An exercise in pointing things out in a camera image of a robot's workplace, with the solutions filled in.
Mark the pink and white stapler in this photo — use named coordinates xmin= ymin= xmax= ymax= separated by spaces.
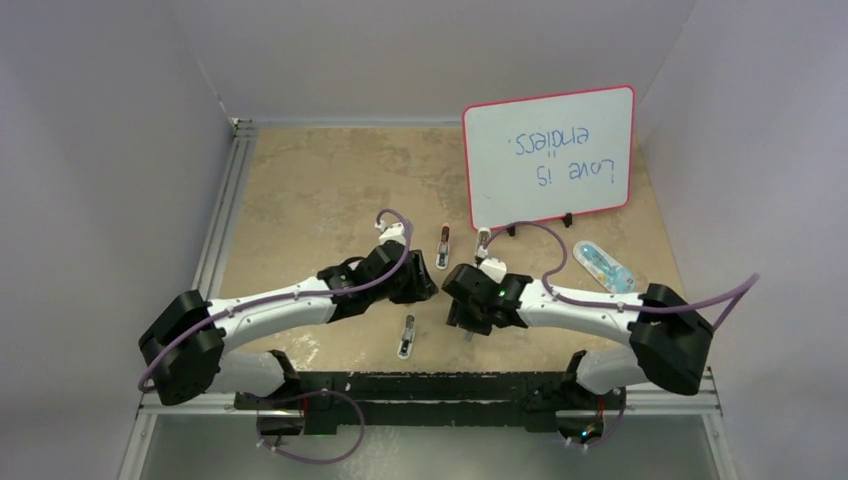
xmin=436 ymin=223 xmax=450 ymax=270

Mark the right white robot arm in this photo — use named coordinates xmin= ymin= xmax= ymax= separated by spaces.
xmin=442 ymin=264 xmax=715 ymax=407

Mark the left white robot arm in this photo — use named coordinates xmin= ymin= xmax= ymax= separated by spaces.
xmin=138 ymin=240 xmax=438 ymax=409

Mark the blue patterned oval case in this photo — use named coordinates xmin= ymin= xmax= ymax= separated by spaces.
xmin=572 ymin=240 xmax=636 ymax=294

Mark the red-framed whiteboard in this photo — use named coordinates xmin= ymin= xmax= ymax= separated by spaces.
xmin=461 ymin=85 xmax=636 ymax=229

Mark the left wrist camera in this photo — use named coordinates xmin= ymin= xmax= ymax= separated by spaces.
xmin=375 ymin=221 xmax=407 ymax=245

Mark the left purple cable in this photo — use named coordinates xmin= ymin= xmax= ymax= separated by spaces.
xmin=137 ymin=209 xmax=415 ymax=393

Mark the purple cable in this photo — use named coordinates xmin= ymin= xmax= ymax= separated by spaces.
xmin=475 ymin=220 xmax=761 ymax=452
xmin=137 ymin=209 xmax=415 ymax=393

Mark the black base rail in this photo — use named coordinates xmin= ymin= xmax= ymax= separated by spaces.
xmin=234 ymin=371 xmax=626 ymax=436

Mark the aluminium frame rail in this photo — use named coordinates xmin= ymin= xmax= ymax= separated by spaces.
xmin=192 ymin=119 xmax=261 ymax=298

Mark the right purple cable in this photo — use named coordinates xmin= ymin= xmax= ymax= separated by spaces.
xmin=475 ymin=220 xmax=761 ymax=452

